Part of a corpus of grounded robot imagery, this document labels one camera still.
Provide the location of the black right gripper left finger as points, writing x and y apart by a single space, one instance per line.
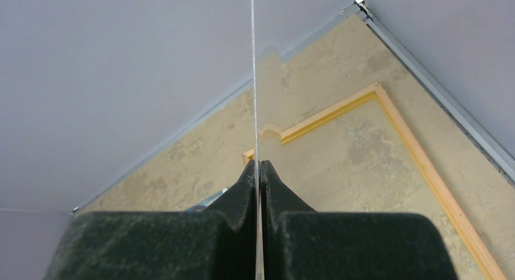
218 242

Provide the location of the yellow wooden picture frame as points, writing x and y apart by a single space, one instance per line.
482 256

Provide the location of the building and sky photo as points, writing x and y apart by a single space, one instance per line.
206 202

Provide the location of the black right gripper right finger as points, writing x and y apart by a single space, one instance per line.
302 243

